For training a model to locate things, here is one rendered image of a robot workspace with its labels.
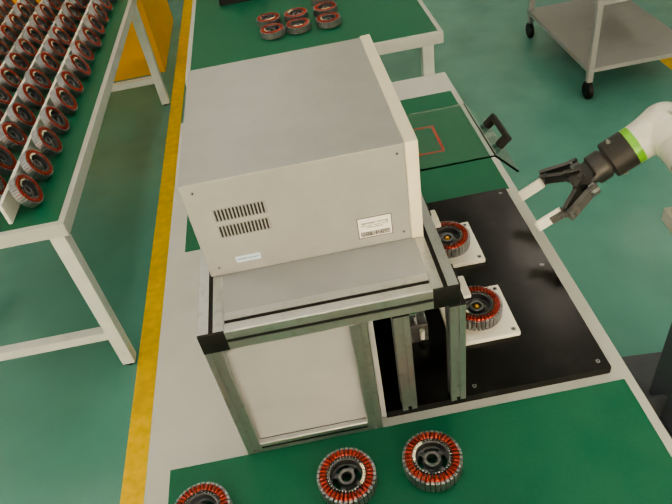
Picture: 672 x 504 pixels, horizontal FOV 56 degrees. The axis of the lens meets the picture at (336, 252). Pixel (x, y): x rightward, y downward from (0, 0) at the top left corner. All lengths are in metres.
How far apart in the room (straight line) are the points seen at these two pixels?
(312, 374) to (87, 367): 1.68
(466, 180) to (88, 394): 1.64
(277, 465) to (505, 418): 0.46
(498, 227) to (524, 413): 0.55
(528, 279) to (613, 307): 1.07
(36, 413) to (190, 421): 1.34
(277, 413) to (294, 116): 0.56
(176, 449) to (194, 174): 0.61
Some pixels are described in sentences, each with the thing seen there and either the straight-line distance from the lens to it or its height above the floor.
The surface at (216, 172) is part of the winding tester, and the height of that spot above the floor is 1.32.
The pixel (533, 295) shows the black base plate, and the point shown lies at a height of 0.77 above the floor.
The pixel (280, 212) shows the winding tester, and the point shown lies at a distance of 1.06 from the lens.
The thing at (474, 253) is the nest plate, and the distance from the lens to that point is 1.60.
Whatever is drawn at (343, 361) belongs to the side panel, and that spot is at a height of 0.96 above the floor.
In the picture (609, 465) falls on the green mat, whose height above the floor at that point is 0.75.
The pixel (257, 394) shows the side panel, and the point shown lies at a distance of 1.20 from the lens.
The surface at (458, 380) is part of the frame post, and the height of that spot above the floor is 0.82.
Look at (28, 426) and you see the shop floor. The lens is 2.68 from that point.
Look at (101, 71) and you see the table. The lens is 3.10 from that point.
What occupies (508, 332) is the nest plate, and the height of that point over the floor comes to 0.78.
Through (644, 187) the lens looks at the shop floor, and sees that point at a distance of 3.19.
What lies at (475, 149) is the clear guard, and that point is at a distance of 1.45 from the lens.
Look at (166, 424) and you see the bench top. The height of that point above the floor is 0.75.
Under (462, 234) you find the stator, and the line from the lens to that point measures 1.60.
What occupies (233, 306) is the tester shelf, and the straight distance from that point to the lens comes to 1.09.
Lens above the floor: 1.87
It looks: 41 degrees down
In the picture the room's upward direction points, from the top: 11 degrees counter-clockwise
